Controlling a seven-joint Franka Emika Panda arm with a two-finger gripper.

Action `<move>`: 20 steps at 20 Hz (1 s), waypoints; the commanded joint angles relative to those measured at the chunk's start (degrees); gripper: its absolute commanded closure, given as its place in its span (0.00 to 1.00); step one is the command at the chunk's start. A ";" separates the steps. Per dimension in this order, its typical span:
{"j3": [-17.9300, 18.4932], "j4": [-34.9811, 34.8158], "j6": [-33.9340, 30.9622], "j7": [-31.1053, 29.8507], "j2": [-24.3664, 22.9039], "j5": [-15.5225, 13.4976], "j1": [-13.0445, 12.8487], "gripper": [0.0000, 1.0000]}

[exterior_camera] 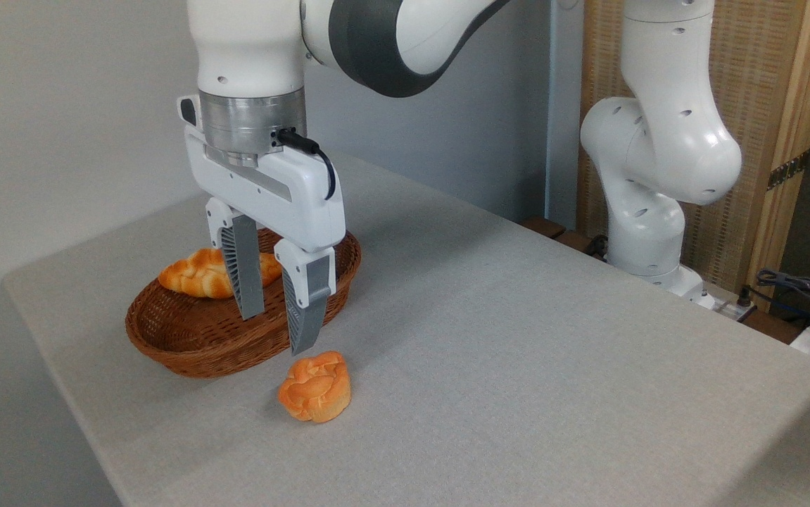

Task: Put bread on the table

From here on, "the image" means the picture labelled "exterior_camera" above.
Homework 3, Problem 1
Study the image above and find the black cable bundle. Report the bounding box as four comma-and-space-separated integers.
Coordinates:
755, 268, 810, 321

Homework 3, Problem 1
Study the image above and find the brown wooden block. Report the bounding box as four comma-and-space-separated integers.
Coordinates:
555, 230, 597, 256
521, 216, 567, 240

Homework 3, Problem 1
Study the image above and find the dark metal hinge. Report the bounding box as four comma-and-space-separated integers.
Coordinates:
766, 150, 810, 192

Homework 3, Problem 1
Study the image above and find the woven screen with wood frame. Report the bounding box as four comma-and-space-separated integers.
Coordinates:
577, 0, 810, 305

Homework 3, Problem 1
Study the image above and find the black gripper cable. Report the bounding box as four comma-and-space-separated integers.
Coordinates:
272, 127, 338, 202

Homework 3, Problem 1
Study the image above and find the long braided bread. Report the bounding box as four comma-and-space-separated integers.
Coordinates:
158, 248, 283, 301

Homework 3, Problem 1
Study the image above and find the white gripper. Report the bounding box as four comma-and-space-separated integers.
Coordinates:
177, 94, 347, 357

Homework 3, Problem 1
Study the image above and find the brown wicker basket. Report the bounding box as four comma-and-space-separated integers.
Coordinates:
125, 227, 362, 380

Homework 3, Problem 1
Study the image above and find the round knotted bread roll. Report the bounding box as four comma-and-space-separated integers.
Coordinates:
277, 351, 352, 423

